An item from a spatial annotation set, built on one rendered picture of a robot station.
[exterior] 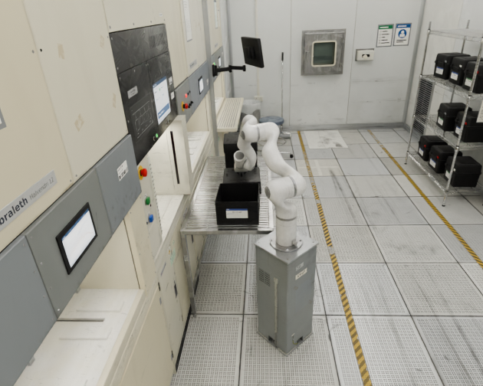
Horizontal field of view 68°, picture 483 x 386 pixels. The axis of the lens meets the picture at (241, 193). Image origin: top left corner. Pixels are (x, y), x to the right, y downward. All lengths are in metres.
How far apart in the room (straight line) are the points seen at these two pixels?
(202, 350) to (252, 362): 0.35
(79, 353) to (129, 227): 0.52
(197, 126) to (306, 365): 2.51
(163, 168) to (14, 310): 1.69
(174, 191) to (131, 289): 0.93
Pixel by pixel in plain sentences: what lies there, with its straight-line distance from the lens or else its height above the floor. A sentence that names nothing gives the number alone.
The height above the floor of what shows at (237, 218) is 0.81.
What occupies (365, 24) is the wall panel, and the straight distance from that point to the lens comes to 6.51.
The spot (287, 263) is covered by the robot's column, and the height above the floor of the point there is 0.76.
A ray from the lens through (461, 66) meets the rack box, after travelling 4.50.
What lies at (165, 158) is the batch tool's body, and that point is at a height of 1.14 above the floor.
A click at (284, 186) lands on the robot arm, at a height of 1.16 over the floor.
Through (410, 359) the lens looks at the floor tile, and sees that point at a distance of 2.71.
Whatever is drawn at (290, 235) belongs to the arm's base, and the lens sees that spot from 2.09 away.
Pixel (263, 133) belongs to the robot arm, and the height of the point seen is 1.36.
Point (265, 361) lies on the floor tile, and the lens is 2.54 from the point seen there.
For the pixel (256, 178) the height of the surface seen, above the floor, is 0.86.
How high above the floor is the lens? 2.02
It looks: 27 degrees down
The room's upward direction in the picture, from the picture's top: 3 degrees counter-clockwise
